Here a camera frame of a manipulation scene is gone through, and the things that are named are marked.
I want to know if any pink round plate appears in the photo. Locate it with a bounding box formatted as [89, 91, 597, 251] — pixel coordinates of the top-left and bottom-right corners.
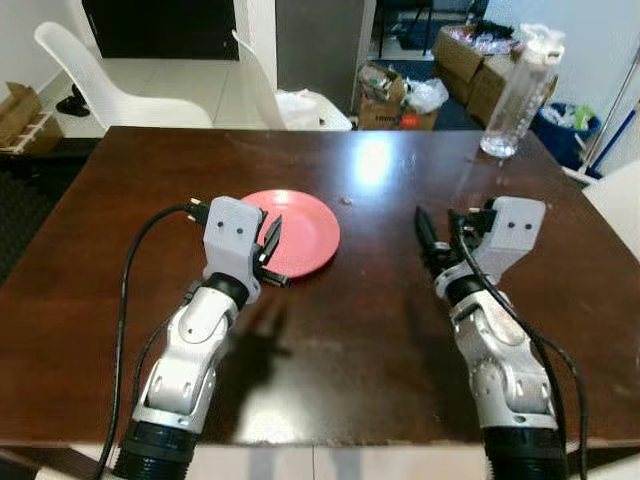
[241, 189, 341, 280]

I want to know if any white plastic bag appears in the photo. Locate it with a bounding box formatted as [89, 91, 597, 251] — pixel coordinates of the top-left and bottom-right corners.
[276, 89, 323, 130]

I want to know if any blue waste bin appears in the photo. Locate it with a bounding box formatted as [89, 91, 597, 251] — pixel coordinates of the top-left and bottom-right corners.
[533, 101, 605, 170]

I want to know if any small cardboard box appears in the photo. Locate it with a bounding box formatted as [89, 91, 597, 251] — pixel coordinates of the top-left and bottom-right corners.
[355, 63, 439, 132]

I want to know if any white plastic chair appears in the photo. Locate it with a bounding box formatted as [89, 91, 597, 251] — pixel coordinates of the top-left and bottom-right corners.
[582, 160, 640, 259]
[34, 21, 214, 130]
[232, 30, 354, 132]

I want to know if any crumpled white bag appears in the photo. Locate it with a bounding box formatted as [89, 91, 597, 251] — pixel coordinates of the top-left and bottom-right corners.
[404, 77, 452, 114]

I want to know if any clear plastic water bottle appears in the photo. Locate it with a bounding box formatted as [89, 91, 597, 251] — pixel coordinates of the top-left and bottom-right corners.
[480, 24, 567, 160]

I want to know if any large open cardboard box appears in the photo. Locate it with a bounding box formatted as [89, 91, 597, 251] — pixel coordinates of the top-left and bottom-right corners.
[432, 22, 561, 128]

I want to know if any blue mop pole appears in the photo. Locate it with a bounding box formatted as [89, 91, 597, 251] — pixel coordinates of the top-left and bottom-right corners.
[588, 106, 639, 173]

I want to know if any grey broom pole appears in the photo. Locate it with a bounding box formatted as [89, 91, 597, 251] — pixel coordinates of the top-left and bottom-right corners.
[582, 48, 640, 169]

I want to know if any black metal chair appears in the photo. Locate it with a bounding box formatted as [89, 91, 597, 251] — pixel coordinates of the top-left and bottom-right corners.
[374, 0, 437, 59]

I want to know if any black shoe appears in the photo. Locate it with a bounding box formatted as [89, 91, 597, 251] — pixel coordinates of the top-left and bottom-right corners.
[55, 86, 93, 117]

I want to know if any flat brown cardboard box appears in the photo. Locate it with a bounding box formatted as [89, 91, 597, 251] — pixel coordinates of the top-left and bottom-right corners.
[0, 81, 53, 157]

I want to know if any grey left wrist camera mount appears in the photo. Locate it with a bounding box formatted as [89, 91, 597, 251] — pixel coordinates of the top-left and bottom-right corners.
[202, 196, 269, 303]

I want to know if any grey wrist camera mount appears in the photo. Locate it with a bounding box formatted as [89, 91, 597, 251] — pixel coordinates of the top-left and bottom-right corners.
[202, 196, 269, 303]
[466, 196, 548, 283]

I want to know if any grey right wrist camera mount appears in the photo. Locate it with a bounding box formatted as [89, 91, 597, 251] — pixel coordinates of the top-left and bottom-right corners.
[466, 196, 548, 283]

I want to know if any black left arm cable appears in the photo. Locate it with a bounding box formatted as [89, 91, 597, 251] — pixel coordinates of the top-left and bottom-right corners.
[100, 200, 211, 480]

